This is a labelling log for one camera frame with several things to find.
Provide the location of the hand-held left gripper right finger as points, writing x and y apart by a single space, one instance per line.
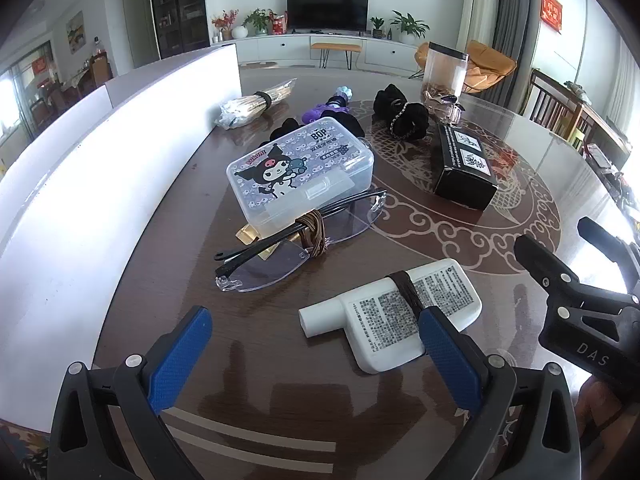
450 360

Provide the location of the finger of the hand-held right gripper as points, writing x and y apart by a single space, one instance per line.
607 240
545 265

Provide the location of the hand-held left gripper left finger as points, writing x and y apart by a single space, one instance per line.
177 360

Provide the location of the white plastic bottle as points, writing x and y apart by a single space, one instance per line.
380 322

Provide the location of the dark brown hair band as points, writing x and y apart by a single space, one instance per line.
407 290

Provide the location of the black cardboard box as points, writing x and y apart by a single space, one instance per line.
460 180

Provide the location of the white storage box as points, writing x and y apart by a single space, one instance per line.
125 160

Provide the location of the clear cartoon print plastic box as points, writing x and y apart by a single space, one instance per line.
300 170

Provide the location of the bag of bamboo skewers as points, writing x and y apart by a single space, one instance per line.
247 106

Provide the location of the purple toy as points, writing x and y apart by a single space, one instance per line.
320 110

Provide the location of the person's right hand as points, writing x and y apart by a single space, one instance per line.
597 407

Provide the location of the wooden sideboard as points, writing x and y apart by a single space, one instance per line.
595 125

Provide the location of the wooden chair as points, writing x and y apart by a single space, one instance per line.
545 102

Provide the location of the floral rug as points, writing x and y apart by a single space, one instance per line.
20 452

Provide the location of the orange lounge chair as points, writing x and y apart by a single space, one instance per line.
492 62

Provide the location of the clear container with black lid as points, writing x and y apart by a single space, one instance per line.
442 74

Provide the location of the grey curtain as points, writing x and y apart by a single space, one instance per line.
517 20

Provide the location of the white television cabinet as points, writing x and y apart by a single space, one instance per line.
390 52

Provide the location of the potted plant in white pot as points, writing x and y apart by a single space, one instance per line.
410 25

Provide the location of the small potted plant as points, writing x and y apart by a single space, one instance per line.
377 24

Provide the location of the wooden dining furniture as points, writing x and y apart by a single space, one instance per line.
100 70

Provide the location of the wooden bench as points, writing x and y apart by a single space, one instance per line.
336 46

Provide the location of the red window decoration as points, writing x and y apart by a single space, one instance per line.
40 66

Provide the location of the white vase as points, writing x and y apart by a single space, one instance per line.
239 32

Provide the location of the black television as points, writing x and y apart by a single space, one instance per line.
327 10

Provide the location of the white door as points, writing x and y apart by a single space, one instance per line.
137 25

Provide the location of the red flower plant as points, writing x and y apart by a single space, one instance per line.
223 22

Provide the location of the framed painting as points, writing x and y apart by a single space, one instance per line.
75 30

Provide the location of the green leafy plant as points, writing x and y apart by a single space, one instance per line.
257 20

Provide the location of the red gift box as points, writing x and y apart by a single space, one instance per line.
278 25

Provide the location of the dark display cabinet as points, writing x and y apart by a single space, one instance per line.
177 5

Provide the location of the red wall hanging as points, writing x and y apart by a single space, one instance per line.
551 10

